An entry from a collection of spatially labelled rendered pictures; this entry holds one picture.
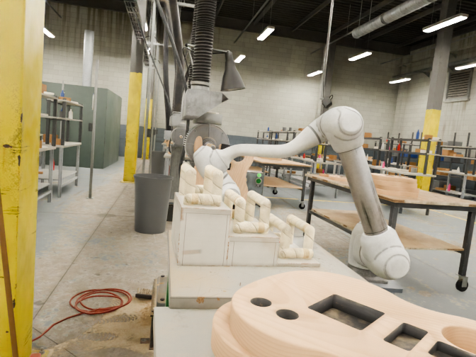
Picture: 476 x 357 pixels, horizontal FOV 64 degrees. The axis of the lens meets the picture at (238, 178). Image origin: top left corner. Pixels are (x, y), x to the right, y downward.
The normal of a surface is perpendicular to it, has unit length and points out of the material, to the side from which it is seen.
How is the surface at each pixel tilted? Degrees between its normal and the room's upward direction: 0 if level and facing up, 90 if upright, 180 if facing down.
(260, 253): 90
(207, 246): 90
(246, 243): 90
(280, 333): 0
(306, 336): 0
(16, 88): 90
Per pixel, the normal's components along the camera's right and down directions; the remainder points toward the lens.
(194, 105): 0.18, 0.12
